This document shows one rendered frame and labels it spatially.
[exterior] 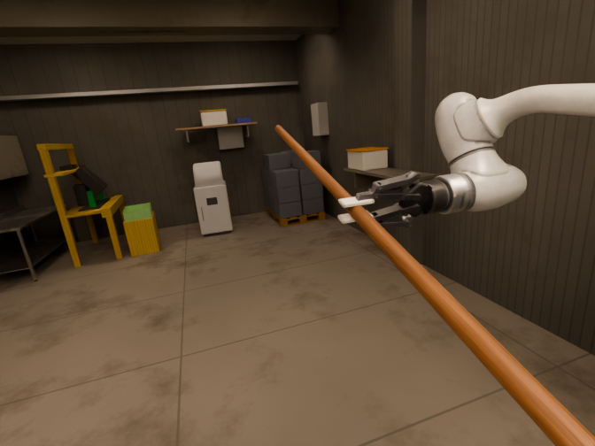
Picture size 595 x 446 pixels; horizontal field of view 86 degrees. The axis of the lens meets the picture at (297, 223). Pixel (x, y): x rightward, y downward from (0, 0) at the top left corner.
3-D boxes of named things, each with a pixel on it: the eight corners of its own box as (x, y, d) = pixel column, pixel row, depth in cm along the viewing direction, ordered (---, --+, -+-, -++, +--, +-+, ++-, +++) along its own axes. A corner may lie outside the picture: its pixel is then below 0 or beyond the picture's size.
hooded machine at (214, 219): (233, 233, 569) (222, 162, 534) (202, 238, 558) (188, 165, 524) (232, 224, 630) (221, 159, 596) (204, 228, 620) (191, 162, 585)
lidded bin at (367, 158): (389, 167, 378) (389, 147, 371) (363, 171, 368) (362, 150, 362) (370, 165, 417) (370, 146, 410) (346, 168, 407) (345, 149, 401)
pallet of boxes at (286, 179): (325, 219, 602) (320, 150, 567) (281, 227, 578) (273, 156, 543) (303, 206, 720) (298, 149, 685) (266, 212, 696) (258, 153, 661)
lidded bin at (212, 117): (227, 125, 626) (225, 111, 618) (229, 124, 588) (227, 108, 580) (201, 127, 612) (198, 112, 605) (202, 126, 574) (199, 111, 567)
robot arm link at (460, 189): (469, 218, 72) (446, 222, 71) (444, 202, 80) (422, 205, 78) (479, 180, 67) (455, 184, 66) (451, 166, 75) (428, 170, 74)
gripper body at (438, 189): (453, 184, 67) (414, 190, 65) (445, 219, 71) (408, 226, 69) (431, 172, 73) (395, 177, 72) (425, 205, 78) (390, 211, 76)
